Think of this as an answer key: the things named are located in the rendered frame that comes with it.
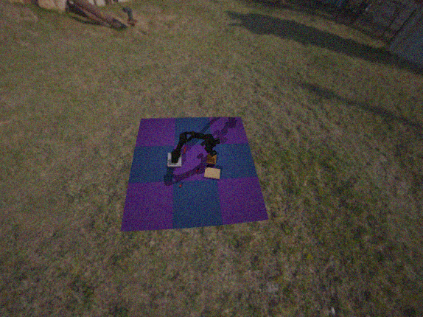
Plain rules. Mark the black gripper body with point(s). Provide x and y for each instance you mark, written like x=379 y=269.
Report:
x=212 y=153

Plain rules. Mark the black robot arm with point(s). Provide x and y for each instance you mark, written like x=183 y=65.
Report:
x=208 y=139

